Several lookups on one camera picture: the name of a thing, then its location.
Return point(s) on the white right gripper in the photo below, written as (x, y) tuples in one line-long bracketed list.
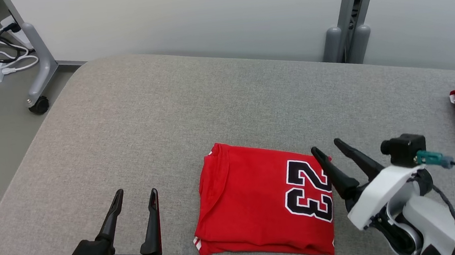
[(380, 194)]

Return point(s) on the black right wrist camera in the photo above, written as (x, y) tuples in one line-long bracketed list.
[(407, 148)]

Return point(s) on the red white basketball jersey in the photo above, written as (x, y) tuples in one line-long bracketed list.
[(252, 201)]

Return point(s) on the grey wheeled desk frame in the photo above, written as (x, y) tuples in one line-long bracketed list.
[(44, 58)]

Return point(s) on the teal right camera connector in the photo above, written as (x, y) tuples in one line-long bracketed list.
[(434, 159)]

